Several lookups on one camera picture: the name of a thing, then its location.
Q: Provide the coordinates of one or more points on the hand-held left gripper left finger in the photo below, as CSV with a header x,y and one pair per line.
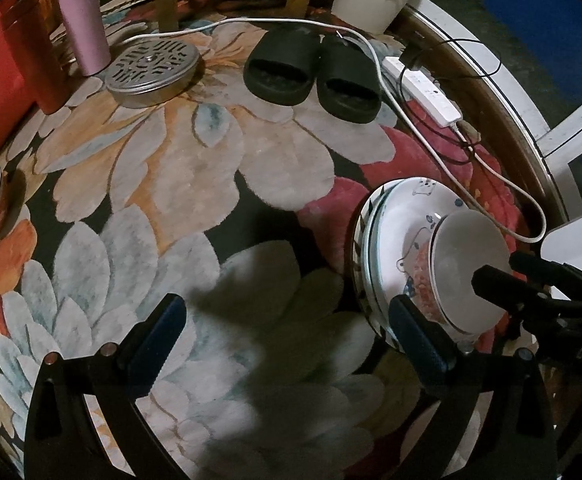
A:
x,y
158,347

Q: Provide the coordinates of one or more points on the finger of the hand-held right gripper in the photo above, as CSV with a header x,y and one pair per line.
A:
x,y
536,265
496,282

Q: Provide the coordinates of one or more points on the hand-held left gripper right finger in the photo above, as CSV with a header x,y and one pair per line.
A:
x,y
421,347

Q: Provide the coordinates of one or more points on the white plate with leaf rim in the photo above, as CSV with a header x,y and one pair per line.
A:
x,y
358,260

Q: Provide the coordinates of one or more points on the floral rug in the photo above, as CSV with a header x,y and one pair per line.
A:
x,y
196,160

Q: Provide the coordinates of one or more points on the white power strip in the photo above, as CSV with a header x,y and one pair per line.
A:
x,y
426,87

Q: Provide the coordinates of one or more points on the black charger plug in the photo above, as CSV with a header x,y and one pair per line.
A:
x,y
412,57

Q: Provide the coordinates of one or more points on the blue plastic object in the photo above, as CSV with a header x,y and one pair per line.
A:
x,y
546,10

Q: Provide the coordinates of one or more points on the black slipper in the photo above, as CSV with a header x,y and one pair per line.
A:
x,y
346,70
281,50

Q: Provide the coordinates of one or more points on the round perforated metal tin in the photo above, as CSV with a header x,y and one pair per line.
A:
x,y
151,62

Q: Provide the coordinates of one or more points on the red tumbler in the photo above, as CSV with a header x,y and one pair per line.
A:
x,y
36,60

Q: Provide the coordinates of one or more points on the pink tumbler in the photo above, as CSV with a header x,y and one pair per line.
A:
x,y
83,20

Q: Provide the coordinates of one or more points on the white curved frame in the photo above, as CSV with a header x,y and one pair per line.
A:
x,y
491,80

